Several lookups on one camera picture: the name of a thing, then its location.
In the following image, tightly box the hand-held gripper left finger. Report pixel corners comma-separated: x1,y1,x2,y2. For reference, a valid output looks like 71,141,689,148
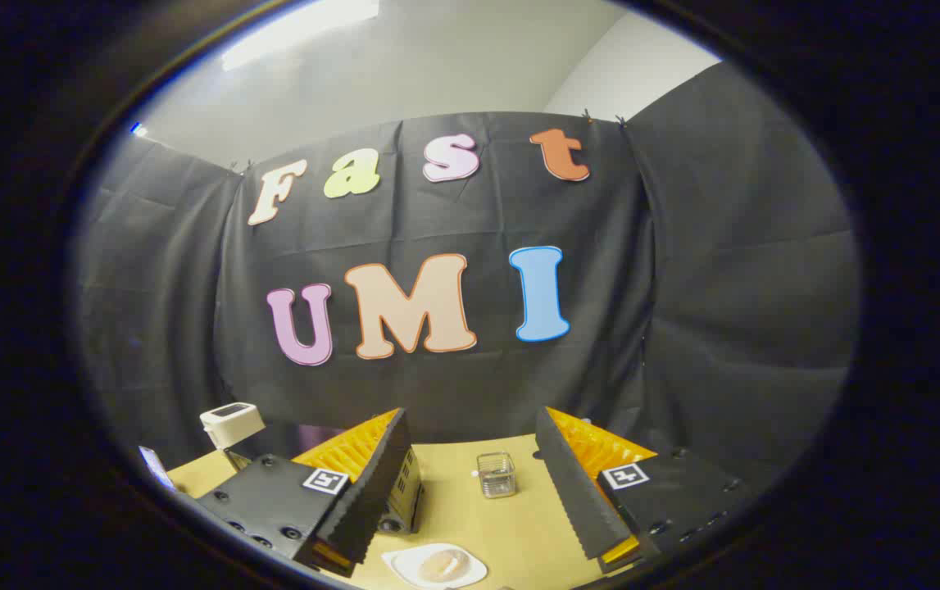
189,407,413,576

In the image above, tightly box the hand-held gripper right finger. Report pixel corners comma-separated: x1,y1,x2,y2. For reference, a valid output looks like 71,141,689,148
534,406,749,574

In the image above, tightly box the pale bread bun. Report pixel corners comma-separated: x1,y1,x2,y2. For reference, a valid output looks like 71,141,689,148
419,549,469,581

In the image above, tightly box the white plate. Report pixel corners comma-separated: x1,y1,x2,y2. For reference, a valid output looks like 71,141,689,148
380,542,488,590

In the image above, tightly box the clear glass cup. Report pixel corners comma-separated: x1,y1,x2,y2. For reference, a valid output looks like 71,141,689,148
476,452,517,499

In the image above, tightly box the small white appliance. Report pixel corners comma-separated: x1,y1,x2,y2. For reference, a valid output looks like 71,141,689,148
199,402,266,450

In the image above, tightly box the device with lit screen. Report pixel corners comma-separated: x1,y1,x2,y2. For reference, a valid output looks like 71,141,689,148
139,446,177,492

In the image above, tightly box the black backdrop cloth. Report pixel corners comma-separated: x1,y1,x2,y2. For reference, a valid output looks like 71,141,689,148
75,61,862,492

